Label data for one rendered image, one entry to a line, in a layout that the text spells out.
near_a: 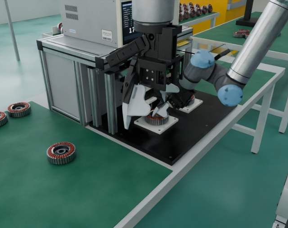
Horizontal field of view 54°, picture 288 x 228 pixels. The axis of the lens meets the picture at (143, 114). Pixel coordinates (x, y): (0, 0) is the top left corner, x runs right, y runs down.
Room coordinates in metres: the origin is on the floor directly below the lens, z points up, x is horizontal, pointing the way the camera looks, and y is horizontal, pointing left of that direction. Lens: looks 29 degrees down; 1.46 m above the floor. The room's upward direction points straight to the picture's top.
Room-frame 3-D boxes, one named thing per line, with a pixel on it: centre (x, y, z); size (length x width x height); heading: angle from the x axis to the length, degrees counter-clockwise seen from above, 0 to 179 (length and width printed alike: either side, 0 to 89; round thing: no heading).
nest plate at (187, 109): (1.33, -0.21, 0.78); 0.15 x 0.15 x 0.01; 51
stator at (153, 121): (1.14, -0.06, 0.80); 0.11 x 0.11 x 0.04
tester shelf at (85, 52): (1.44, 0.12, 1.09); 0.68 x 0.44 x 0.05; 141
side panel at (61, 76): (1.23, 0.38, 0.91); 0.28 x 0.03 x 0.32; 51
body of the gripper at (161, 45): (0.53, -0.02, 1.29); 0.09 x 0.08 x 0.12; 56
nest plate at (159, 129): (1.14, -0.06, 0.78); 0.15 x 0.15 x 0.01; 51
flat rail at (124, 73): (1.30, -0.06, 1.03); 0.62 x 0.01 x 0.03; 141
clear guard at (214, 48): (1.40, -0.26, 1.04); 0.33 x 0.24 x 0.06; 51
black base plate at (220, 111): (1.25, -0.12, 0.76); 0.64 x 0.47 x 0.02; 141
